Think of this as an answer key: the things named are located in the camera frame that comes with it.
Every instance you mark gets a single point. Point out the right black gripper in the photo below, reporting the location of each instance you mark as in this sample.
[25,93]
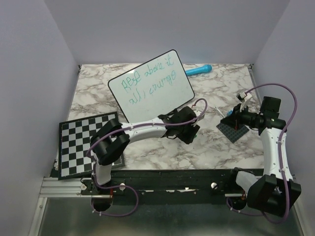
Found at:
[231,119]

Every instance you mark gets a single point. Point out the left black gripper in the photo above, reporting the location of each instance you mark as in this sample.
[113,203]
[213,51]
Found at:
[189,137]

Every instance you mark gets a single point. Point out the green whiteboard marker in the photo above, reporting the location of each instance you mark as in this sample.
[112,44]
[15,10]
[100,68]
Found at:
[220,112]

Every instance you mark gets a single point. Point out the black framed whiteboard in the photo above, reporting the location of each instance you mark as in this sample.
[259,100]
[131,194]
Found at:
[154,88]

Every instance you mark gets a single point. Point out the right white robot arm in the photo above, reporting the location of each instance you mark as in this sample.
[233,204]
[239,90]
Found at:
[275,192]

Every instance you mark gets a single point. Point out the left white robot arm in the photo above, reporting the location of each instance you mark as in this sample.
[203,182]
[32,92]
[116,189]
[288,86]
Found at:
[109,143]

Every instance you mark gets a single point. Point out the grey lego baseplate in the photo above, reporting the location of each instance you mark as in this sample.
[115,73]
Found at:
[232,134]

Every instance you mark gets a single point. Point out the blue toy microphone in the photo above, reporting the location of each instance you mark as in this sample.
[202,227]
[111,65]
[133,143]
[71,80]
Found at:
[199,70]

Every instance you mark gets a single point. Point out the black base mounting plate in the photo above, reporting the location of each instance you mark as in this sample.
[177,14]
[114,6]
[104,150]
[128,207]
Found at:
[167,187]

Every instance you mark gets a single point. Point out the black white checkerboard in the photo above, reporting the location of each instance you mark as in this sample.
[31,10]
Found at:
[74,142]

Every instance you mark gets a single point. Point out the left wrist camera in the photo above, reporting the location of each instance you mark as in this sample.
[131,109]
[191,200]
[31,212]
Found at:
[199,115]

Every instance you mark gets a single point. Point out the aluminium extrusion rail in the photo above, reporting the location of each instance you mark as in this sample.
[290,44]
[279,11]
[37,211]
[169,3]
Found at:
[53,188]

